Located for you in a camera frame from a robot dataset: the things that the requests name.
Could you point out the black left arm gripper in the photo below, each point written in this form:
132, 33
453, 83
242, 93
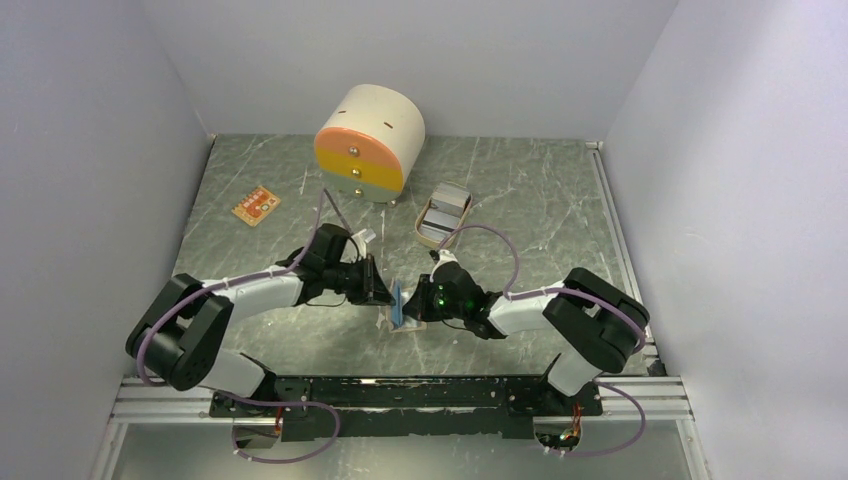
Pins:
372, 290

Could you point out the stack of cards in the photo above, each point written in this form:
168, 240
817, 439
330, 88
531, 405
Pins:
445, 212

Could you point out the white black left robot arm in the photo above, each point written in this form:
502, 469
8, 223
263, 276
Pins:
179, 338

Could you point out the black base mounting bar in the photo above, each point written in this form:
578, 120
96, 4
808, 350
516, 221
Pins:
305, 408

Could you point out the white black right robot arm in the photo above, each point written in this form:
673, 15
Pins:
601, 325

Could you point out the round pastel drawer cabinet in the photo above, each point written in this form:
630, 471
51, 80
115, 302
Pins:
370, 144

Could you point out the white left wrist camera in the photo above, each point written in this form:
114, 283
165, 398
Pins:
364, 236

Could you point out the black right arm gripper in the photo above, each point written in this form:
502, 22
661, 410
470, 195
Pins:
418, 307

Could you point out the orange patterned card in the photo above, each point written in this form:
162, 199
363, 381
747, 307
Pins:
256, 206

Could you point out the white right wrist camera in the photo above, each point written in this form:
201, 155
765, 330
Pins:
441, 257

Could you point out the beige leather card holder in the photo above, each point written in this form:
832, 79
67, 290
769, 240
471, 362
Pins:
392, 318

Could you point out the beige oval card tray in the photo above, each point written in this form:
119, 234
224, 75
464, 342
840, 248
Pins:
440, 222

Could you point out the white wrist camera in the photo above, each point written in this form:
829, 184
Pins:
441, 257
364, 236

